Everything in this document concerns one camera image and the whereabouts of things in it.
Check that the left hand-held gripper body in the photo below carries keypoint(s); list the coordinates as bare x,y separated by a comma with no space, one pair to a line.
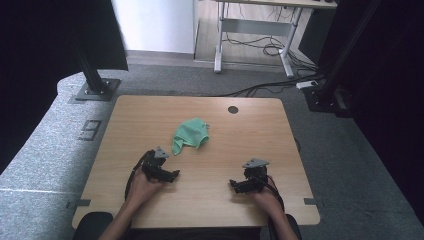
152,165

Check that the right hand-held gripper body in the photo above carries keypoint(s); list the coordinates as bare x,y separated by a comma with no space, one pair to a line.
256,175

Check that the green cloth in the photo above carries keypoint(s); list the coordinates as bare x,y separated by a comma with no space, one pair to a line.
190,133

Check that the person's left hand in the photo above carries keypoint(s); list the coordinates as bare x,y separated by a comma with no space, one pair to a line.
141,188

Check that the person's right hand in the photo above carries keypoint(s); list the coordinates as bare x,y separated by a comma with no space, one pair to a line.
266,200

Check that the grey tape strip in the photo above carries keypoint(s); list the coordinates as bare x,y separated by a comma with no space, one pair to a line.
312,201
79,203

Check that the person's legs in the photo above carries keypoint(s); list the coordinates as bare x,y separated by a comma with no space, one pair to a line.
91,226

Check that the black metal stand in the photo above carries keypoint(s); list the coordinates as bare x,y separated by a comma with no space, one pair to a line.
96,88
329,88

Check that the white power strip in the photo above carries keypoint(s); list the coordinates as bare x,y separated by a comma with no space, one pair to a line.
306,84

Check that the black cabinet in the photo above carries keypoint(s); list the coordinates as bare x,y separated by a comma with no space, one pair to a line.
315,36

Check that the black curtain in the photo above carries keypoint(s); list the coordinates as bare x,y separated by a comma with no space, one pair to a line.
393,100
33,66

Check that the white desk frame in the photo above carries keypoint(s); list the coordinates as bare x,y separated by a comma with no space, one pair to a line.
253,27

